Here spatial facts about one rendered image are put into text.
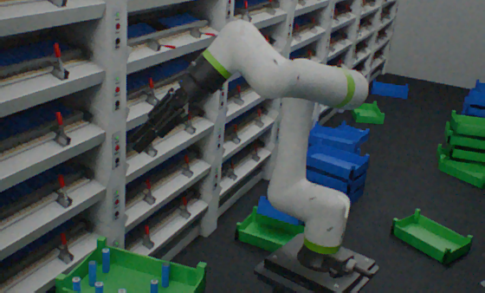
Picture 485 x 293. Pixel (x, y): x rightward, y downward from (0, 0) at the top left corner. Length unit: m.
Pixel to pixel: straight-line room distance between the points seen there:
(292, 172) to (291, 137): 0.12
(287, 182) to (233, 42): 0.66
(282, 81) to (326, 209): 0.61
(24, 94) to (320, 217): 0.96
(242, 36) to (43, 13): 0.48
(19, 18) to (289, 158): 0.93
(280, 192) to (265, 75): 0.67
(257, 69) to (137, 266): 0.60
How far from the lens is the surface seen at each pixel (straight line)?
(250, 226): 2.71
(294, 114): 1.81
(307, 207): 1.86
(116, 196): 1.88
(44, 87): 1.52
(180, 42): 2.03
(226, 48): 1.40
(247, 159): 2.93
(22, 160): 1.55
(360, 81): 1.71
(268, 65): 1.33
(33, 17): 1.45
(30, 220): 1.66
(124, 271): 1.56
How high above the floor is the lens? 1.39
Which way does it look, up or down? 21 degrees down
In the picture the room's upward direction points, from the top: 5 degrees clockwise
